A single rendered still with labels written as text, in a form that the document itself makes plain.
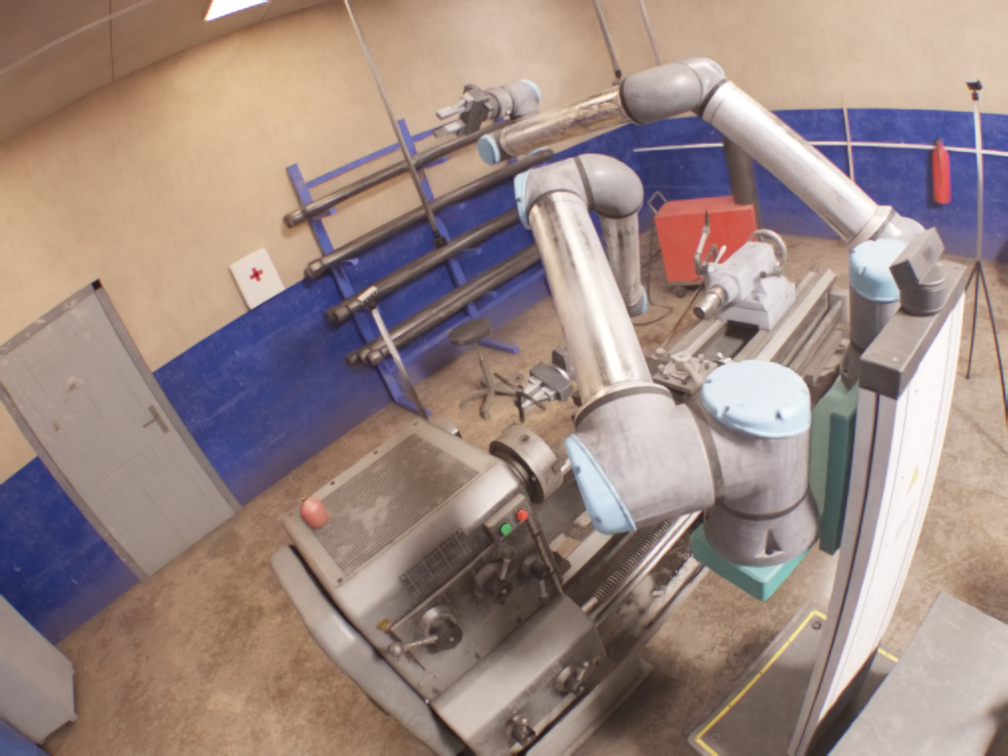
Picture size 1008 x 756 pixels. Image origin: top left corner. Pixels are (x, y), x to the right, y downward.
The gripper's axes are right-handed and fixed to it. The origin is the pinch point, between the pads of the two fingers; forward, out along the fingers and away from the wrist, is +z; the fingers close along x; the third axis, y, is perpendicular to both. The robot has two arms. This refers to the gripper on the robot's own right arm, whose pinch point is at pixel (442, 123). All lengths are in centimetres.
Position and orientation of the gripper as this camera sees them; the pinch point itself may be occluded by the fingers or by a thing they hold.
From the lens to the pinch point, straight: 151.4
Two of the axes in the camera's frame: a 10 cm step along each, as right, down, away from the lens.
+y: 6.4, 7.6, -1.4
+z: -7.2, 5.3, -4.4
